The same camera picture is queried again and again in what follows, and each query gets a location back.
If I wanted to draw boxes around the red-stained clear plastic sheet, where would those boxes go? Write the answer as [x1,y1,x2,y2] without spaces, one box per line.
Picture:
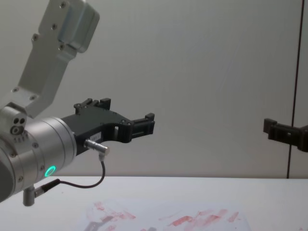
[73,198,252,231]

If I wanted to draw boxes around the thin dark cable, silver plugs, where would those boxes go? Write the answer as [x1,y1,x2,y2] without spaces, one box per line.
[22,139,112,207]

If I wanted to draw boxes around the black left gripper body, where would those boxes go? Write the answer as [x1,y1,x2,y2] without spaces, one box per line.
[61,108,133,157]

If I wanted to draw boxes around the white table cloth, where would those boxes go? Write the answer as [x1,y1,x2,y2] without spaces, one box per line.
[0,176,308,231]

